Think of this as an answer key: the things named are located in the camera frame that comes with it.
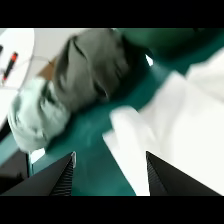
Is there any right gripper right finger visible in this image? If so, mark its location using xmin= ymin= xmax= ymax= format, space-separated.
xmin=145 ymin=150 xmax=222 ymax=197

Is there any red and black pen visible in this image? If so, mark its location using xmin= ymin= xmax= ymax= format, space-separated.
xmin=1 ymin=51 xmax=19 ymax=83

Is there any white garment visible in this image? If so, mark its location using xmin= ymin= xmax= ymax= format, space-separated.
xmin=102 ymin=48 xmax=224 ymax=197

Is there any grey garment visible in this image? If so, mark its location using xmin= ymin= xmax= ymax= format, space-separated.
xmin=53 ymin=28 xmax=148 ymax=114

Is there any pale green garment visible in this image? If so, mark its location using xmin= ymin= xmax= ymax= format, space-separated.
xmin=7 ymin=77 xmax=72 ymax=154

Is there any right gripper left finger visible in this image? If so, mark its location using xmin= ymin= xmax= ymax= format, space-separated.
xmin=0 ymin=151 xmax=77 ymax=197

